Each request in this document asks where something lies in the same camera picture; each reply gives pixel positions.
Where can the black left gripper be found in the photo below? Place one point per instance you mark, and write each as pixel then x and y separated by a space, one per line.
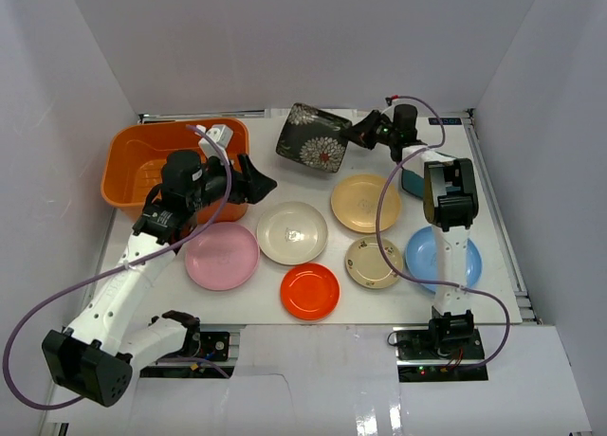
pixel 242 180

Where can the orange round plate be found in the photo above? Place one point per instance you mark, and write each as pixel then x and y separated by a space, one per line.
pixel 309 292

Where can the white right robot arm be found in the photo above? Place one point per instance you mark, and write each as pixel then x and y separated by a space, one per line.
pixel 450 204

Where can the blue round plate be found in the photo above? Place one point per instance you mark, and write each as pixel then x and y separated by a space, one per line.
pixel 420 258

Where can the dark teal square plate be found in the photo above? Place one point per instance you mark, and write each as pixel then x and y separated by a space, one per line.
pixel 412 183

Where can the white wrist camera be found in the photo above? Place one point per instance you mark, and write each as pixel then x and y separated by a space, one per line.
pixel 215 140
pixel 390 101

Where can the cream round plate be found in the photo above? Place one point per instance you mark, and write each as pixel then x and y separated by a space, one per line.
pixel 292 233

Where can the black floral square plate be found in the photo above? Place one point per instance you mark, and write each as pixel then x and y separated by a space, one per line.
pixel 313 141

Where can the beige floral small plate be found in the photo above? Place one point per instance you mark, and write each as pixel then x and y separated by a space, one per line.
pixel 366 266

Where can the orange plastic bin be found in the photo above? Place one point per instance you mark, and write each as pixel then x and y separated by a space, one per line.
pixel 137 154

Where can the yellow round plate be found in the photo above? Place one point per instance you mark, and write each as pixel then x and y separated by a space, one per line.
pixel 354 203

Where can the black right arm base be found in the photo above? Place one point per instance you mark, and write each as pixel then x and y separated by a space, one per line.
pixel 418 360

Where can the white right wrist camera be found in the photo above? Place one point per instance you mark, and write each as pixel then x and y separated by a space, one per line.
pixel 390 101

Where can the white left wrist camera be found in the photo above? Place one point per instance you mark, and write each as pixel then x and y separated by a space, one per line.
pixel 215 140

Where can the small blue label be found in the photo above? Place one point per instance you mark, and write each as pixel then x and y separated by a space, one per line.
pixel 445 121

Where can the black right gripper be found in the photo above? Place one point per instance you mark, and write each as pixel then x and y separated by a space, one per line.
pixel 360 133

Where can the white paper sheet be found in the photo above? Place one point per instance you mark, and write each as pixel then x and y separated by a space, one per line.
pixel 308 111

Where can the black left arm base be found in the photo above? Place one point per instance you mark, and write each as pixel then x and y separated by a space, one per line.
pixel 213 346

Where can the pink round plate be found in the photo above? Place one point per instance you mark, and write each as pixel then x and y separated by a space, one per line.
pixel 223 257

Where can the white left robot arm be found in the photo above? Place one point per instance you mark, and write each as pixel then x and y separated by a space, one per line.
pixel 94 356

